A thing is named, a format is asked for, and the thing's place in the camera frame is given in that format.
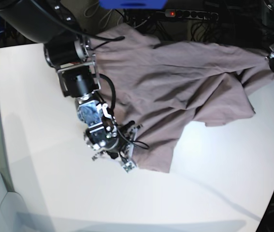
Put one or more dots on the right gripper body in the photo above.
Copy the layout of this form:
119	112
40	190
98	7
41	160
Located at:
110	142

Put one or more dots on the mauve t-shirt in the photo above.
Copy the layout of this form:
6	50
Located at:
163	86

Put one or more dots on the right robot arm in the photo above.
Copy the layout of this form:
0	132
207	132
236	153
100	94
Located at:
67	49

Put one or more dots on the blue box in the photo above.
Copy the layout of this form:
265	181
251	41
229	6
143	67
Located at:
132	4

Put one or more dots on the black power strip red switch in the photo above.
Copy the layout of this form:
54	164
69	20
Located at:
190	14

